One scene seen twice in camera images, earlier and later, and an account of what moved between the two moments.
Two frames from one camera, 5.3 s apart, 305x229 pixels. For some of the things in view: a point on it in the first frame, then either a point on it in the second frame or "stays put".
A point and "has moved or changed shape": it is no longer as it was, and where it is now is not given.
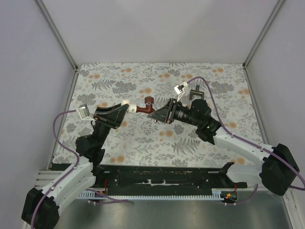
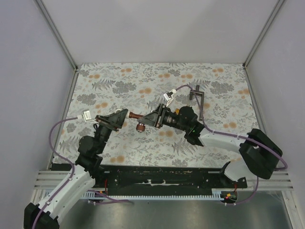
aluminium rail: (45, 177) stays put
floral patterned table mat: (141, 140) stays put
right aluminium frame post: (278, 6) stays put
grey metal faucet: (196, 92) stays put
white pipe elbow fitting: (132, 108) has moved or changed shape
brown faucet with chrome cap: (149, 101) to (141, 127)
